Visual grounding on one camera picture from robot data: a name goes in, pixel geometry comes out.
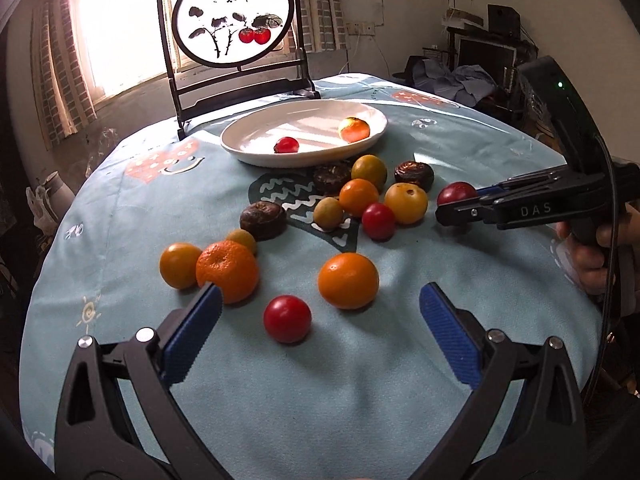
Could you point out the small red tomato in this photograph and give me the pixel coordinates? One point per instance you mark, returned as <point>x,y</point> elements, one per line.
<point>378,222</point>

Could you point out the smooth orange fruit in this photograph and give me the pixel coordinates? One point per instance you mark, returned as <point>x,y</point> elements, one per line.
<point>349,281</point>

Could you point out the small orange fruit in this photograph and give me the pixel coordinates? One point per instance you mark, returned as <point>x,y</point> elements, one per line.
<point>357,195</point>

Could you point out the right hand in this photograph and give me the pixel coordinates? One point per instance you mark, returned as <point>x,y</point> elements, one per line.
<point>588,262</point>

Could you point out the small green yellow fruit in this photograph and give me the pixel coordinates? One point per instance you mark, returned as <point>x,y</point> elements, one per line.
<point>328,214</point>

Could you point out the orange mandarin with stem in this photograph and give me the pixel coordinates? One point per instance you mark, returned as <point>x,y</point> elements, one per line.
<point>353,129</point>

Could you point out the white oval plate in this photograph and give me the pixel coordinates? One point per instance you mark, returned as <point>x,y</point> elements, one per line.
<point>313,123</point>

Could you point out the light blue patterned tablecloth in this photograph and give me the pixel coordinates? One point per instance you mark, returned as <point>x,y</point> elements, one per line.
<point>366,394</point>

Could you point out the round painted table screen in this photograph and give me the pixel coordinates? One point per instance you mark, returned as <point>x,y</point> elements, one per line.
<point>220,53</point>

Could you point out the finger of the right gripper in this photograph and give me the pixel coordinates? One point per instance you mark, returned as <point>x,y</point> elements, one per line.
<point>470,210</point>
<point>525,183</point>

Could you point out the yellow green round fruit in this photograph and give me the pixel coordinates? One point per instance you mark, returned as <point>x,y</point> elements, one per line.
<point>371,168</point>

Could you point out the large ribbed mandarin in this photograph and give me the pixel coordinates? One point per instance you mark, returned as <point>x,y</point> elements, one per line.
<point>232,267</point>

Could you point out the pile of blue clothes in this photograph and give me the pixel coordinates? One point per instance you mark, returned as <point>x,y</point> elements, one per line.
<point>466,85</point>

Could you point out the checkered curtain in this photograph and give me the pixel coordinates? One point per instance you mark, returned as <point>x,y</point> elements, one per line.
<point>324,26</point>
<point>62,96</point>

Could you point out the white thermos jug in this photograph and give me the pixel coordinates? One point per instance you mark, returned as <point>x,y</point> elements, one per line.
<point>60,195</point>

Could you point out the red cherry tomato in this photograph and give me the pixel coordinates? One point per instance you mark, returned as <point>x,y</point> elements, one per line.
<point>286,145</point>
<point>287,319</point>

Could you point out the yellow orange round fruit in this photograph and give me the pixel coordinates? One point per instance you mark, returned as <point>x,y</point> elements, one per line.
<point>178,265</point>

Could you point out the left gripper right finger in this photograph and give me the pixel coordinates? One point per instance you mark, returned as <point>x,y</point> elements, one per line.
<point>546,436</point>

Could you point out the yellow spotted fruit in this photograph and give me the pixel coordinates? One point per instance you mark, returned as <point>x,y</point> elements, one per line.
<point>407,201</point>

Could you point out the dark red plum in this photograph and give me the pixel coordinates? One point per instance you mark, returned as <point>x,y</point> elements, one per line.
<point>454,192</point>

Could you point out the dark brown water chestnut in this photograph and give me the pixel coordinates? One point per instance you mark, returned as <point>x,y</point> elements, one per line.
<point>330,178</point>
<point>263,220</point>
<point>417,173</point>

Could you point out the left checkered curtain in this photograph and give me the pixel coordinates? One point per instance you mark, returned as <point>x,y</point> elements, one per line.
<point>62,96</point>

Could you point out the right checkered curtain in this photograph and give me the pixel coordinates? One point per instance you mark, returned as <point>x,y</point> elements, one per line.
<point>324,26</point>

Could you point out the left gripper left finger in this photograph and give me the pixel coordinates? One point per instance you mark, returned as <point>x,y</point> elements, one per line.
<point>94,436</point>

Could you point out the black metal shelf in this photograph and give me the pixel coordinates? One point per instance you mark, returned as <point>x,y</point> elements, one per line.
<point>498,45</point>

